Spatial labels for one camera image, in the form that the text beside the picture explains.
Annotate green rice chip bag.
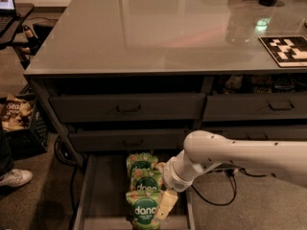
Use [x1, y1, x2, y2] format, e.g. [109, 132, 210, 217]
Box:
[130, 169, 163, 191]
[126, 152, 158, 176]
[126, 190, 160, 230]

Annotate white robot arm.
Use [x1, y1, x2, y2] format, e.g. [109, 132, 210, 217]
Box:
[162, 130, 307, 193]

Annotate top left drawer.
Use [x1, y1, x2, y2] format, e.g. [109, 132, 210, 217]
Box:
[50, 93, 205, 123]

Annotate middle left drawer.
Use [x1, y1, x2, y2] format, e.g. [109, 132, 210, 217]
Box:
[69, 128, 188, 152]

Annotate open bottom left drawer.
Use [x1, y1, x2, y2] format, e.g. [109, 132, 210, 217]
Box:
[73, 154, 196, 230]

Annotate middle right drawer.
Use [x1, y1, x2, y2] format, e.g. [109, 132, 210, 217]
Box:
[204, 126, 307, 141]

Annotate grey drawer cabinet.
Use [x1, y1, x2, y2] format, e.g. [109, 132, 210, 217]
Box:
[25, 0, 307, 163]

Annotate snack packs in top drawer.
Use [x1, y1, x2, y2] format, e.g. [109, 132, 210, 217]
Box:
[216, 74, 307, 94]

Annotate top right drawer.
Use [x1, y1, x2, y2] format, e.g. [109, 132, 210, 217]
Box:
[203, 92, 307, 122]

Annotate brown snack bag in crate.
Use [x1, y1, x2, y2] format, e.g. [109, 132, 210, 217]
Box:
[1, 95, 35, 131]

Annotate black plastic crate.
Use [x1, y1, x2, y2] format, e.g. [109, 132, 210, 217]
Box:
[4, 94, 49, 157]

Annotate white sneaker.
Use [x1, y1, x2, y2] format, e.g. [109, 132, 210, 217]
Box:
[0, 169, 33, 188]

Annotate dark trouser leg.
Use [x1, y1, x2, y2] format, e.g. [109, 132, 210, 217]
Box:
[0, 125, 15, 177]

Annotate black white marker board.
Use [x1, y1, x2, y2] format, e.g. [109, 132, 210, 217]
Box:
[259, 35, 307, 68]

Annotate dark bottle by desk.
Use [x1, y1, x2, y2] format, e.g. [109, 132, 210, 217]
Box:
[22, 25, 40, 55]

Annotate laptop computer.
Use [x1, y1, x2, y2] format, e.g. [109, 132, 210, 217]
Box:
[0, 0, 16, 36]

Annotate black cable left floor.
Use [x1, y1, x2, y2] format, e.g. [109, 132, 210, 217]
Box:
[53, 135, 80, 230]

